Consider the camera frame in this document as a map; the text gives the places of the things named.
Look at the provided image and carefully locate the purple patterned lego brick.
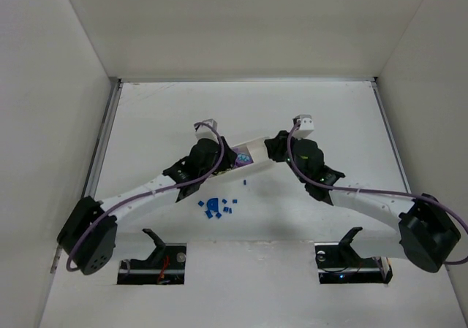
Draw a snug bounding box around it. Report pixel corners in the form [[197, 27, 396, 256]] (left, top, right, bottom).
[[235, 153, 253, 168]]

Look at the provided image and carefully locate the white three-compartment tray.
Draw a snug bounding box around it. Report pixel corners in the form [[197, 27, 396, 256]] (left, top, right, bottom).
[[210, 137, 274, 182]]

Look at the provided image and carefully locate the blue arch lego piece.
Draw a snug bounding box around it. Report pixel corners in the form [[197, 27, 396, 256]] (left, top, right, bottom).
[[206, 198, 219, 213]]

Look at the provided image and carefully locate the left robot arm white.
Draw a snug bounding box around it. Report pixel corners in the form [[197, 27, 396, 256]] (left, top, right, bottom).
[[57, 138, 237, 275]]

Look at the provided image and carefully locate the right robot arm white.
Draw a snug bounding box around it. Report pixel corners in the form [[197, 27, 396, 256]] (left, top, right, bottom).
[[265, 131, 466, 272]]

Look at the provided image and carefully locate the white front board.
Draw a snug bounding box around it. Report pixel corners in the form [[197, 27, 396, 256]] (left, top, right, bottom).
[[41, 242, 465, 327]]

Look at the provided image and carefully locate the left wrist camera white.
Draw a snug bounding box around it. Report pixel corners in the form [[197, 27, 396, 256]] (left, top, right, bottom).
[[194, 118, 217, 141]]

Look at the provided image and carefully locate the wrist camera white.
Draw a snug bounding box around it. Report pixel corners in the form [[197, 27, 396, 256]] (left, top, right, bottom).
[[293, 114, 314, 138], [194, 118, 217, 141]]

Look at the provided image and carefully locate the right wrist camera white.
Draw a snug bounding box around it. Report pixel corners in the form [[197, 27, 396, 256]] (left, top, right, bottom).
[[293, 114, 314, 138]]

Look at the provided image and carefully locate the right aluminium rail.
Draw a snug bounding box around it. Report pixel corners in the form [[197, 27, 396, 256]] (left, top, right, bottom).
[[371, 77, 412, 193]]

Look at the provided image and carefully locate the aluminium rail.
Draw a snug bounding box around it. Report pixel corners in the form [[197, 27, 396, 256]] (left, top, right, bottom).
[[371, 77, 412, 193], [56, 77, 122, 275]]

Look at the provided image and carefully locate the left aluminium rail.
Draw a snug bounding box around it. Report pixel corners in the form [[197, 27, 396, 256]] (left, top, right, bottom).
[[56, 77, 122, 275]]

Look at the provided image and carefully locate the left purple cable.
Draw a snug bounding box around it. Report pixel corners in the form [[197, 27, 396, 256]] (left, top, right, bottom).
[[65, 121, 226, 272]]

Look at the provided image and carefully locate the purple cable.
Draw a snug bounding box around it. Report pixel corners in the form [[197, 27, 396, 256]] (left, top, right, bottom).
[[65, 121, 226, 272], [287, 121, 468, 264]]

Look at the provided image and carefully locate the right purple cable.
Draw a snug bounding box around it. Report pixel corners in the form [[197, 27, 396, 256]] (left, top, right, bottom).
[[287, 121, 468, 264]]

